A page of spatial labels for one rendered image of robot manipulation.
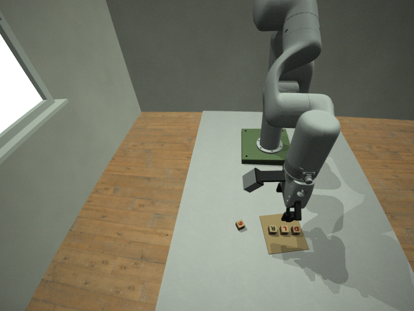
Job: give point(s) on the tan block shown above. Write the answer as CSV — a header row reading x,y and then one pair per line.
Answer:
x,y
272,229
295,230
240,225
284,230

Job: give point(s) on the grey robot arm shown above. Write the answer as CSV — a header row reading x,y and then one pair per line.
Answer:
x,y
294,45

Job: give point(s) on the tan flat mat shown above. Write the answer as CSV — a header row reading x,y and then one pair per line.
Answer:
x,y
282,243

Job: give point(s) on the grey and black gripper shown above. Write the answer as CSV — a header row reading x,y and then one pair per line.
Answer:
x,y
296,194

